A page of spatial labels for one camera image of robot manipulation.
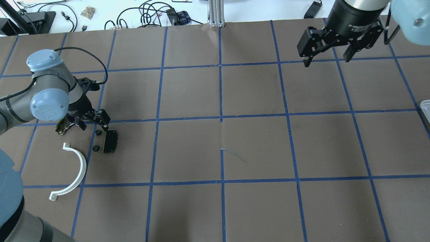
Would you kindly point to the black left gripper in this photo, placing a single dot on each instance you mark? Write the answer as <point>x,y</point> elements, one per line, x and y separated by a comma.
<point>76,108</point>

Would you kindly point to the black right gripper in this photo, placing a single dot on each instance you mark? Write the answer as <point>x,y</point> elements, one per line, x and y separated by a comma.
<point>351,19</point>

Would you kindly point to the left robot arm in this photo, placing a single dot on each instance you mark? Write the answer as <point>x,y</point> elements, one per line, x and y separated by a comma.
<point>54,94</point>

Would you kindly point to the silver ribbed metal tray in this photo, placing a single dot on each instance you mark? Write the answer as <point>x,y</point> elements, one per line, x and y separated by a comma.
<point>425,108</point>

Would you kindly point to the black brake pad plate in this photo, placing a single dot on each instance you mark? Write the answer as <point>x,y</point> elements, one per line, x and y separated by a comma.
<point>110,142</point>

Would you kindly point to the olive green brake shoe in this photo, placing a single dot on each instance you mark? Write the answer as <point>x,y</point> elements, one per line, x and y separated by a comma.
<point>64,125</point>

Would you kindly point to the black power adapter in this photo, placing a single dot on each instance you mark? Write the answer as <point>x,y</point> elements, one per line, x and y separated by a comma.
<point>313,9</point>

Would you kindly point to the small bag of parts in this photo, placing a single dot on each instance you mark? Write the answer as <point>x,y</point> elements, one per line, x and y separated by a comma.
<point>88,12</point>

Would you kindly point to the white curved plastic bracket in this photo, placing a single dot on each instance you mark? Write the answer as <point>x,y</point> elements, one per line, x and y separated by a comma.
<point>78,170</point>

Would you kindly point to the black camera stand base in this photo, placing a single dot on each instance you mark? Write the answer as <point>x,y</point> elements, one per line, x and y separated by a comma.
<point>16,22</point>

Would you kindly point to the right aluminium frame post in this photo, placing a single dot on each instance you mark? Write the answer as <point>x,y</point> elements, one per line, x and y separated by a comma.
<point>216,13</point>

